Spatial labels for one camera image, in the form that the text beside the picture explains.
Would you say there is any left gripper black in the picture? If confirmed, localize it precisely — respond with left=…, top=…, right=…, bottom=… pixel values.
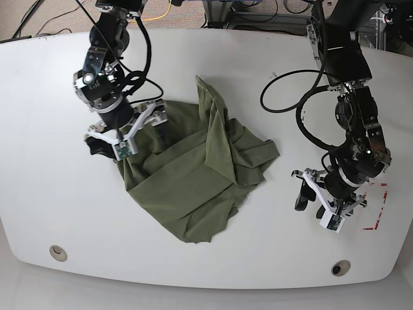
left=291, top=169, right=367, bottom=220

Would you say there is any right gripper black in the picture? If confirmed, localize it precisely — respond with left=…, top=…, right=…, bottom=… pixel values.
left=84, top=99, right=168, bottom=159

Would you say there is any olive green t-shirt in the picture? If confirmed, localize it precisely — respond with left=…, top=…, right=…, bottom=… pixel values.
left=117, top=79, right=279, bottom=243

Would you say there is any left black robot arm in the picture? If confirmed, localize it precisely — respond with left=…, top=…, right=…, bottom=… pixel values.
left=295, top=1, right=391, bottom=230

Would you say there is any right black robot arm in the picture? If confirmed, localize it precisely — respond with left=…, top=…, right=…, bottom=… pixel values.
left=73, top=1, right=167, bottom=161

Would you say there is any red tape rectangle marking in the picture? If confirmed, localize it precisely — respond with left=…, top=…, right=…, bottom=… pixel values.
left=362, top=182, right=388, bottom=231

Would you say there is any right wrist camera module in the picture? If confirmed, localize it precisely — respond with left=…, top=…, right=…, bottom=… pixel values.
left=112, top=141, right=136, bottom=161

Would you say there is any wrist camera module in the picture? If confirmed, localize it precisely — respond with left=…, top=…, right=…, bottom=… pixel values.
left=319, top=212, right=345, bottom=233
left=112, top=141, right=136, bottom=161

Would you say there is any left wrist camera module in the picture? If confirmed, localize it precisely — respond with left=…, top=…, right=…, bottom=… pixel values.
left=319, top=212, right=345, bottom=233

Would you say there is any right table cable grommet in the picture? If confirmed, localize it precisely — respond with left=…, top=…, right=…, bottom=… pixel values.
left=331, top=260, right=351, bottom=277

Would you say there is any table cable grommet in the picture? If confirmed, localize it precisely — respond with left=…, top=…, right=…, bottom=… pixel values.
left=49, top=245, right=68, bottom=262
left=331, top=260, right=351, bottom=277

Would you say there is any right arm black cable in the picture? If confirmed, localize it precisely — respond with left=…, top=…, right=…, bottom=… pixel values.
left=76, top=0, right=166, bottom=107

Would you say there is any yellow cable on floor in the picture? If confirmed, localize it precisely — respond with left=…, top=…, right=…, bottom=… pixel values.
left=116, top=0, right=172, bottom=30

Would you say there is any left table cable grommet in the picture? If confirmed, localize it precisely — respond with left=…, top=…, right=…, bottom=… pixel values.
left=49, top=245, right=68, bottom=262

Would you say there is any grey aluminium frame rail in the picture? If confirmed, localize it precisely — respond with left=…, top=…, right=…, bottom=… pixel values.
left=202, top=1, right=387, bottom=50

